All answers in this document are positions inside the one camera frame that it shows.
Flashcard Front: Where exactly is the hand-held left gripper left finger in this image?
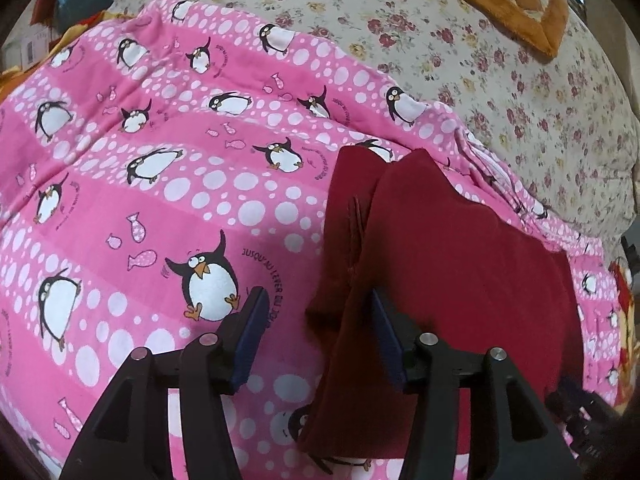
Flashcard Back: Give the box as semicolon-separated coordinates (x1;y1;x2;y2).
59;286;271;480

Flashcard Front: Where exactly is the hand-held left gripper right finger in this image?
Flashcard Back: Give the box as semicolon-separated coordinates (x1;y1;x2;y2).
370;289;583;480

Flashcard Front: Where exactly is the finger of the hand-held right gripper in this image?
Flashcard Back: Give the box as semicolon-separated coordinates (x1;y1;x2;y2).
545;375;623;461

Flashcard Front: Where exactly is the dark red fleece garment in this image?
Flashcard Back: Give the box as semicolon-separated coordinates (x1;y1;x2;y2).
297;146;585;463

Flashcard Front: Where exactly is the red and yellow printed cloth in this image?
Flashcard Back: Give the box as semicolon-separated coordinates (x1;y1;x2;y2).
607;255;640;406

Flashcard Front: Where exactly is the pink penguin print blanket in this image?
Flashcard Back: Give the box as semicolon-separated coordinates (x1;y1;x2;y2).
0;0;626;480

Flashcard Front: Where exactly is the floral bed sheet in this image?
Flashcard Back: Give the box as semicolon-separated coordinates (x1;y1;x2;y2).
112;0;640;261

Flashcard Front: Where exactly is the orange checkered pillow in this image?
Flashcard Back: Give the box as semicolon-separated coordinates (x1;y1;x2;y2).
395;0;573;58

